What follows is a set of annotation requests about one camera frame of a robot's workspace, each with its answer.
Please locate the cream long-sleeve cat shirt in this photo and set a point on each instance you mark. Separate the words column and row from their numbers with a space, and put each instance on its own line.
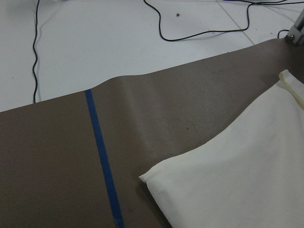
column 251, row 175

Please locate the brown table mat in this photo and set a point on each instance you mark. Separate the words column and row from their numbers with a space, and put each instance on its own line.
column 75, row 161

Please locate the aluminium frame post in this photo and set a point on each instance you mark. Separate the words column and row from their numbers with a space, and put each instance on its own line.
column 296, row 32

